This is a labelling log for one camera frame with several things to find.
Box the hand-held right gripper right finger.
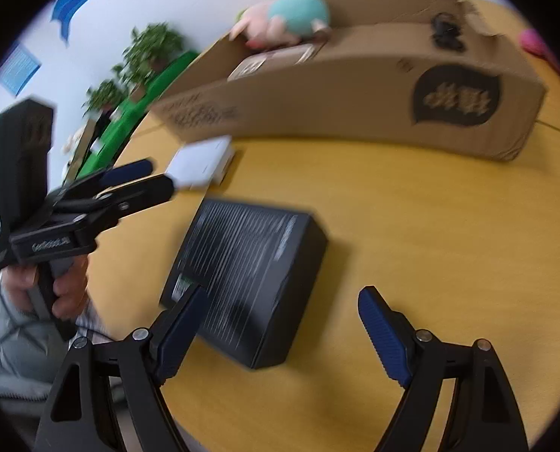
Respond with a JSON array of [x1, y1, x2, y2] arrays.
[[358, 286, 530, 452]]

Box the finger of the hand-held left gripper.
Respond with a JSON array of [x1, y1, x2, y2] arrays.
[[95, 174, 176, 230], [74, 159, 155, 195]]

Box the white box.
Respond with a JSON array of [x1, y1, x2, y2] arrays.
[[167, 136, 236, 188]]

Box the large potted green plant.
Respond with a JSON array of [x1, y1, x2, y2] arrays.
[[119, 22, 187, 86]]

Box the green cloth covered table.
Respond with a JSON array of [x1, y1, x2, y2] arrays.
[[72, 51, 202, 180]]

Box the blue framed wall poster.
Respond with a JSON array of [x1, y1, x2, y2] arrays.
[[0, 42, 42, 98]]

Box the black sunglasses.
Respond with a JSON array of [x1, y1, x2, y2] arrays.
[[430, 11, 467, 53]]

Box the cream phone case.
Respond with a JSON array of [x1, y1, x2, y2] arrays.
[[227, 43, 321, 82]]

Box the person's left forearm grey sleeve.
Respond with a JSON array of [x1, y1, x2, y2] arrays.
[[0, 299, 113, 397]]

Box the black product box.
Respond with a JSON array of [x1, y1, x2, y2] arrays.
[[160, 199, 329, 370]]

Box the person's left hand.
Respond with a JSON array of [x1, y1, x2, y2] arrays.
[[2, 256, 91, 321]]

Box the pink and teal plush pig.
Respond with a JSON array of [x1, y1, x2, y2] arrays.
[[230, 0, 332, 49]]

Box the blue wave wall decal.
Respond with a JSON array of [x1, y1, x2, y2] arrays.
[[50, 0, 110, 46]]

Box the brown cardboard box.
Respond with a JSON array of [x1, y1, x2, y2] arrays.
[[150, 0, 549, 162]]

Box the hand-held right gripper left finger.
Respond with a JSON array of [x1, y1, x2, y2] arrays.
[[35, 283, 210, 452]]

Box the bright pink plush toy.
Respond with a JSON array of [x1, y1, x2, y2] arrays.
[[519, 28, 560, 77]]

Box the black cable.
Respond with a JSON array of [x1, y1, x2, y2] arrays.
[[0, 289, 113, 355]]

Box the small potted green plant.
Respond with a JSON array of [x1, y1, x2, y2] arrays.
[[84, 79, 126, 115]]

